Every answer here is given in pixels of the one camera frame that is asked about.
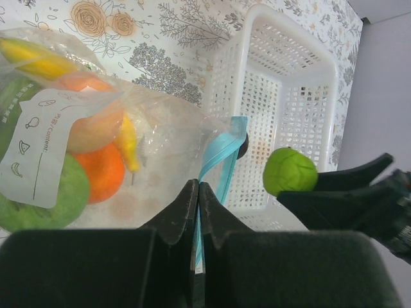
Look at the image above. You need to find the green cabbage ball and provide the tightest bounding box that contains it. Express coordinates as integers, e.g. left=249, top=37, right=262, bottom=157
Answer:
left=0, top=155, right=91, bottom=232
left=263, top=148, right=319, bottom=197

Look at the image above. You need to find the yellow banana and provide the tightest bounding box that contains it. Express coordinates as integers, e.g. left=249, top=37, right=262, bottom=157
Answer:
left=1, top=37, right=139, bottom=173

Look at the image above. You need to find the white plastic perforated basket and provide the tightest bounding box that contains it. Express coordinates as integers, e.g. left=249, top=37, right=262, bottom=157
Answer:
left=203, top=4, right=338, bottom=231

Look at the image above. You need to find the floral tablecloth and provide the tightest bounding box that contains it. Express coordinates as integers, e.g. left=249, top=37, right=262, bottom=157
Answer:
left=1, top=1, right=363, bottom=171

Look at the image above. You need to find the peach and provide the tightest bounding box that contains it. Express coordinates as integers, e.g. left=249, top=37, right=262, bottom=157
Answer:
left=55, top=72, right=124, bottom=153

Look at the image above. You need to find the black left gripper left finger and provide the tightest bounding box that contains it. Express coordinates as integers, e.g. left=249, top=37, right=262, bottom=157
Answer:
left=1, top=180, right=198, bottom=307

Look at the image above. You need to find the green starfruit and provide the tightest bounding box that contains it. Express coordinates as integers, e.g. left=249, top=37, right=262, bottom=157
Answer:
left=1, top=76, right=43, bottom=160

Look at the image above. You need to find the clear zip top bag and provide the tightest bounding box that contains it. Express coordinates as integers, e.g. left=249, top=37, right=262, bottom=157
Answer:
left=0, top=27, right=250, bottom=267

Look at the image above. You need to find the orange mandarin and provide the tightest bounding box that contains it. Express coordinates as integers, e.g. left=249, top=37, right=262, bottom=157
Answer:
left=73, top=142, right=125, bottom=204

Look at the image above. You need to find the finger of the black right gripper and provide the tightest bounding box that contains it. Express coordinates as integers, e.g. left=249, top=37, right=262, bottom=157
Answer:
left=277, top=182, right=405, bottom=231
left=316, top=153, right=394, bottom=191

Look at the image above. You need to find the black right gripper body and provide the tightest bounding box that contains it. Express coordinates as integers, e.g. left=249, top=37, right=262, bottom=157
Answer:
left=371, top=169, right=410, bottom=263

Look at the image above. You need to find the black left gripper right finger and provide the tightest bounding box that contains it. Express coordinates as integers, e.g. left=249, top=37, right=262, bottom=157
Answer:
left=198, top=182, right=402, bottom=307

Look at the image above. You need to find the dark mangosteen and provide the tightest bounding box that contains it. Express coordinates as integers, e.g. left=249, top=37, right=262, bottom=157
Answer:
left=237, top=133, right=249, bottom=160

